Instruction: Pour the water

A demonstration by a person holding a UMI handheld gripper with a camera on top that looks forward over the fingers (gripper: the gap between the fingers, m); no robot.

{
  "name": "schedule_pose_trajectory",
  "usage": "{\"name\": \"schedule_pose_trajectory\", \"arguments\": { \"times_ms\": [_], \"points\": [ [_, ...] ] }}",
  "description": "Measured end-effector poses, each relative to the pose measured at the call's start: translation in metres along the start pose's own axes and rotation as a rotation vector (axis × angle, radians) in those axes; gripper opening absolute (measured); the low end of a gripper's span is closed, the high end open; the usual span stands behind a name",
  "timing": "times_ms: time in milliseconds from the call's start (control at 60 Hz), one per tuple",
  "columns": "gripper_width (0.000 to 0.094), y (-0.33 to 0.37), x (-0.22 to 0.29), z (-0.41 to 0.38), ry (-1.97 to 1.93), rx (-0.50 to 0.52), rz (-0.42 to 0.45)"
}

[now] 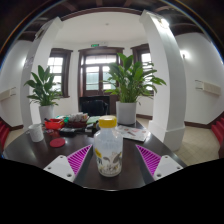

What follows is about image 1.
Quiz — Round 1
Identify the wall lamp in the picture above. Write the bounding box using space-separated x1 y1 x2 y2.
179 49 190 62

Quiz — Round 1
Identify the white speckled mug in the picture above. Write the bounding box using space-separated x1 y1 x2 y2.
25 123 45 143

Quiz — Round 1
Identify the green cloth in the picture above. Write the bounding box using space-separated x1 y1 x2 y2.
86 115 101 126

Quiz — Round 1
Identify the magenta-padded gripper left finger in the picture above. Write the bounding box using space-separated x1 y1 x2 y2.
43 143 94 186

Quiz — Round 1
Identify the potted plant in white pot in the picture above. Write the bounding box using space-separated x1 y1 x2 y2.
23 64 64 125
103 52 167 126

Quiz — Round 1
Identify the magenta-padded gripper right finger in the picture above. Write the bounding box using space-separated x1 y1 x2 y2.
134 143 184 186

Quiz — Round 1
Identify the flat round red coaster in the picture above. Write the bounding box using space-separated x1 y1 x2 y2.
49 137 67 149

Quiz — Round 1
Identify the dark wood framed window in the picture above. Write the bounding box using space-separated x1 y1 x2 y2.
130 43 155 95
47 47 74 99

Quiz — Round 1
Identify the box of small bottles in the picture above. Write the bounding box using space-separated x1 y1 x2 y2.
68 112 90 129

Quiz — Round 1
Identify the black chair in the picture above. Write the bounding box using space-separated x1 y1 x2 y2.
79 95 111 117

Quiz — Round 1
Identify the red carpeted staircase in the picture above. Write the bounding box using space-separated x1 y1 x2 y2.
0 119 11 151
210 115 224 145

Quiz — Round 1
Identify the dark wooden glazed door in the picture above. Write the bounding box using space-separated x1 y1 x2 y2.
77 46 125 98

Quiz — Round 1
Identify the yellow-capped clear drink bottle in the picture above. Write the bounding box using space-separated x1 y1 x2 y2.
92 115 124 178

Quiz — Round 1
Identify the printed magazine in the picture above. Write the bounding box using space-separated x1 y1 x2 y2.
116 124 151 143

